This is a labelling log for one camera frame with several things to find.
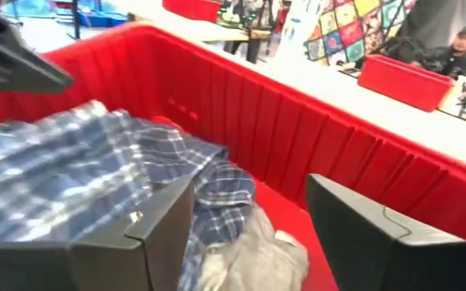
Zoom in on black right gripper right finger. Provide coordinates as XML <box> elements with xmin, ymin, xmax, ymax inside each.
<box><xmin>306</xmin><ymin>173</ymin><xmax>466</xmax><ymax>291</ymax></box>

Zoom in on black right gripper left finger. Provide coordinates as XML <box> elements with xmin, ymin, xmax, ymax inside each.
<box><xmin>0</xmin><ymin>175</ymin><xmax>196</xmax><ymax>291</ymax></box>

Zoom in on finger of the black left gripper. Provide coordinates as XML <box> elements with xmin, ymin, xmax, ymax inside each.
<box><xmin>0</xmin><ymin>10</ymin><xmax>74</xmax><ymax>95</ymax></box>

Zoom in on blue plaid pajama pants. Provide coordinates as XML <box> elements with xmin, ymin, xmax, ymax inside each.
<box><xmin>0</xmin><ymin>99</ymin><xmax>257</xmax><ymax>291</ymax></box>

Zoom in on blue plastic bin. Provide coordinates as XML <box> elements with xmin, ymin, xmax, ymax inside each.
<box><xmin>77</xmin><ymin>10</ymin><xmax>129</xmax><ymax>27</ymax></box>

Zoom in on red plastic laundry bin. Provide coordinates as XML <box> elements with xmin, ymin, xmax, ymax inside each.
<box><xmin>0</xmin><ymin>22</ymin><xmax>466</xmax><ymax>291</ymax></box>

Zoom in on grey garment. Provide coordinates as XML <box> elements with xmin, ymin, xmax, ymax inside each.
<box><xmin>194</xmin><ymin>204</ymin><xmax>310</xmax><ymax>291</ymax></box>

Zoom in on person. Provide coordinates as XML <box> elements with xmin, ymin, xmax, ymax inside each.
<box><xmin>413</xmin><ymin>24</ymin><xmax>466</xmax><ymax>78</ymax></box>

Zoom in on colourful patchwork quilt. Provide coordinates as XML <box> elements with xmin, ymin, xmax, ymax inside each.
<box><xmin>303</xmin><ymin>0</ymin><xmax>418</xmax><ymax>65</ymax></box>

